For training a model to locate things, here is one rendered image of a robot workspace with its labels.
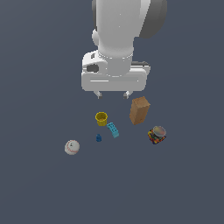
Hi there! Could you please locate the yellow cup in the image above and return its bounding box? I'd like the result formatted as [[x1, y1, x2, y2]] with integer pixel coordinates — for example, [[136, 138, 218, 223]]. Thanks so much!
[[94, 111, 109, 127]]

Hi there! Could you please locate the brown wooden block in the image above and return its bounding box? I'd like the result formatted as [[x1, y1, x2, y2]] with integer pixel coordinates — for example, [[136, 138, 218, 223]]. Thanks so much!
[[129, 95, 151, 126]]

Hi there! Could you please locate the colourful tin can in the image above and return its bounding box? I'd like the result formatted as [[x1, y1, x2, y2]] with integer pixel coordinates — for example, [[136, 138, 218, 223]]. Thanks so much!
[[147, 125, 167, 145]]

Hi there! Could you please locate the cyan toy brick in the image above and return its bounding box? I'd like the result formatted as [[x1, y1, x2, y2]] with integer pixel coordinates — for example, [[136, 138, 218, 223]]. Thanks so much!
[[106, 122, 120, 139]]

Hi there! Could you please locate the white baseball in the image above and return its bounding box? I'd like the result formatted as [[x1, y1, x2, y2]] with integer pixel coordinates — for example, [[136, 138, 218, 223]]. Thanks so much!
[[64, 139, 81, 156]]

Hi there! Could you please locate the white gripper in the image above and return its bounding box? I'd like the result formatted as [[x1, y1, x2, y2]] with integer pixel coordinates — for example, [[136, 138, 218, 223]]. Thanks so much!
[[80, 51, 151, 100]]

